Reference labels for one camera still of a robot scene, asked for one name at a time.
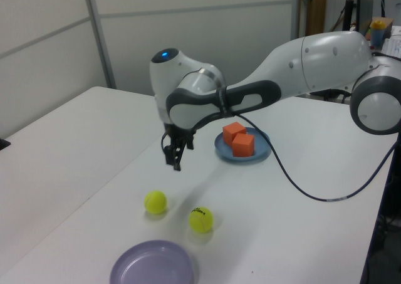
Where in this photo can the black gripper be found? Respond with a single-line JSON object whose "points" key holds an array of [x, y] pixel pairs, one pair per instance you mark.
{"points": [[178, 133]]}

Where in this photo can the orange foam cube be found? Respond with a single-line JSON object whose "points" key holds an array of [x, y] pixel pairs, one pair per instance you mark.
{"points": [[243, 146], [230, 132]]}

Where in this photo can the plain yellow tennis ball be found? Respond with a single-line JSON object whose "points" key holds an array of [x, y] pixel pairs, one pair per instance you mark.
{"points": [[155, 202]]}

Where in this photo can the yellow tennis ball black print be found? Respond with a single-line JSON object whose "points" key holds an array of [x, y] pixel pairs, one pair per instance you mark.
{"points": [[200, 222]]}

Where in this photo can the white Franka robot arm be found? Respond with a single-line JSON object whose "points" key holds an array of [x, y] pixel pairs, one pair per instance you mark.
{"points": [[313, 64]]}

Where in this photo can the blue plate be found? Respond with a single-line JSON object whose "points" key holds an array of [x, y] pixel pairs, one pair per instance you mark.
{"points": [[225, 154]]}

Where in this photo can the purple plate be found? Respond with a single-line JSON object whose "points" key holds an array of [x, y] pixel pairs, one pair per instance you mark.
{"points": [[150, 265]]}

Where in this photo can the brown wooden cabinet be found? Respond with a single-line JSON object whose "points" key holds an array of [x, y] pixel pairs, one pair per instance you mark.
{"points": [[314, 17]]}

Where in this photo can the black monitor stand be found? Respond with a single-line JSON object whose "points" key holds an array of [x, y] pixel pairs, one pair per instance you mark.
{"points": [[348, 14]]}

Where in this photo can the blue bottle yellow lid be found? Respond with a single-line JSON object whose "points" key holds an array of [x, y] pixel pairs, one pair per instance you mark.
{"points": [[377, 36]]}

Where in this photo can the black monitor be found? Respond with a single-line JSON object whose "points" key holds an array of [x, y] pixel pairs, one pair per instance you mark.
{"points": [[365, 8]]}

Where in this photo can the white printed carton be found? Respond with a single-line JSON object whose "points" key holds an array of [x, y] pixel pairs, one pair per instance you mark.
{"points": [[394, 47]]}

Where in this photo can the grey metal partition post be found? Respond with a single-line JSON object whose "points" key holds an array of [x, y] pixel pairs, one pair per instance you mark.
{"points": [[296, 14], [97, 30]]}

